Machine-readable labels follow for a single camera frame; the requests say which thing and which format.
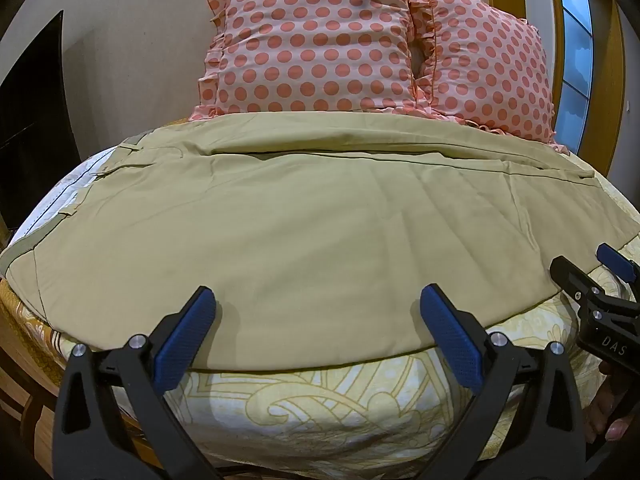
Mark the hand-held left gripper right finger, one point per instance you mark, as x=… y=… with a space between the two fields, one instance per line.
x=450 y=332

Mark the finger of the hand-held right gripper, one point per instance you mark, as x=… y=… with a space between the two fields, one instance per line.
x=570 y=275
x=616 y=262

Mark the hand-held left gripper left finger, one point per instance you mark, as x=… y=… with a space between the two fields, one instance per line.
x=186 y=332

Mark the khaki pants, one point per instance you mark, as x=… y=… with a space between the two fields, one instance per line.
x=300 y=240

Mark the person's right hand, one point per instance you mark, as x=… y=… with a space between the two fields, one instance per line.
x=612 y=417

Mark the yellow patterned bed sheet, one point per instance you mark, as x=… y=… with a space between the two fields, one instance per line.
x=310 y=410

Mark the small polka-dot ruffled pillow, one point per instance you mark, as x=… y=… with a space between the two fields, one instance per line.
x=492 y=67

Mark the glass window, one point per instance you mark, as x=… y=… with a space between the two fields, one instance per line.
x=575 y=35

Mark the large polka-dot ruffled pillow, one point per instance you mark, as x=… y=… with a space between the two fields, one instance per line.
x=305 y=45

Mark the wooden bed frame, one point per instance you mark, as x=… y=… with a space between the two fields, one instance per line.
x=22 y=360

